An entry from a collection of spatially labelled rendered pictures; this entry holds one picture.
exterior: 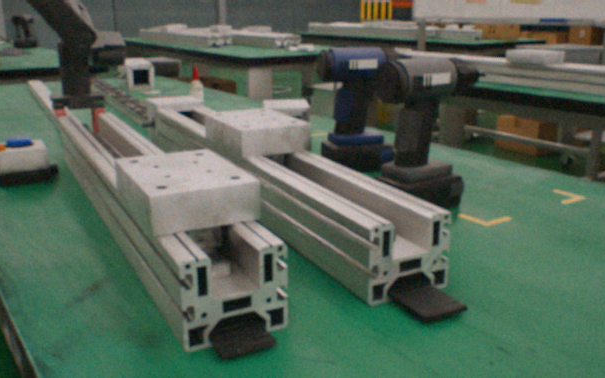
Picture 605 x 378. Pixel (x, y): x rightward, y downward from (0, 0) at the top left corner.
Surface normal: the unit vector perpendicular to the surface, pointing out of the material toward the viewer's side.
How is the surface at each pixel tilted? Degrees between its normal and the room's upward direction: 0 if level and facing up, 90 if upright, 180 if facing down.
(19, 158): 90
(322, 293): 0
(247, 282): 0
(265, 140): 90
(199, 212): 90
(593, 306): 0
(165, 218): 90
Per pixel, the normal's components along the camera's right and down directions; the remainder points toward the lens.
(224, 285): 0.00, -0.96
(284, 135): 0.46, 0.25
